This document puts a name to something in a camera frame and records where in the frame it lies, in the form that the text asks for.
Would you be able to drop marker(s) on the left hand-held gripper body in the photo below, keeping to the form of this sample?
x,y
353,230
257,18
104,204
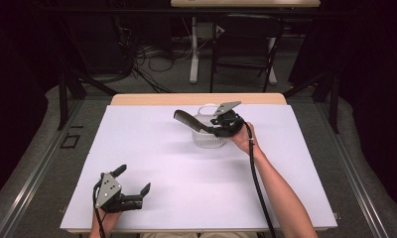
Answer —
x,y
108,191

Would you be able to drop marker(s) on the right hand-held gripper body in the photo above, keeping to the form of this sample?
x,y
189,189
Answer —
x,y
231,124

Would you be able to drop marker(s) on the clear plastic basket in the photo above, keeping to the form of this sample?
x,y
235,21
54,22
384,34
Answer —
x,y
206,140

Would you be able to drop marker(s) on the person's right hand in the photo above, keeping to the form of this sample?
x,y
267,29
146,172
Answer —
x,y
244,140

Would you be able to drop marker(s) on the person's left hand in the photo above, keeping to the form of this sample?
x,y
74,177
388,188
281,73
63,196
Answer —
x,y
110,221

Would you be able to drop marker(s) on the white table mat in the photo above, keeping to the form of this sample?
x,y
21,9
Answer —
x,y
153,158

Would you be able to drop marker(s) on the black tape square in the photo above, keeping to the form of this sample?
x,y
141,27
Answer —
x,y
69,147

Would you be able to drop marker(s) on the black tape strip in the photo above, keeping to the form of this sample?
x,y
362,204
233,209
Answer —
x,y
77,126

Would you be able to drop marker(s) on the wooden table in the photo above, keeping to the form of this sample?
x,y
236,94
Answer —
x,y
153,98

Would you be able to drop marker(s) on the black metal stand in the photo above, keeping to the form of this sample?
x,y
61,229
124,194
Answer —
x,y
63,99
334,105

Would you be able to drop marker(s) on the black folding chair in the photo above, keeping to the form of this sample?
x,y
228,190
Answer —
x,y
246,29

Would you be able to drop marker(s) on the white-legged desk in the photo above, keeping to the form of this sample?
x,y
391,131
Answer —
x,y
246,3

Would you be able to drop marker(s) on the aluminium floor rail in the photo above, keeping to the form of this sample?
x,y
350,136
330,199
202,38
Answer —
x,y
37,172
351,172

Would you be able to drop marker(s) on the black metal frame bar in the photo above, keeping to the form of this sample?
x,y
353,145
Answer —
x,y
120,11

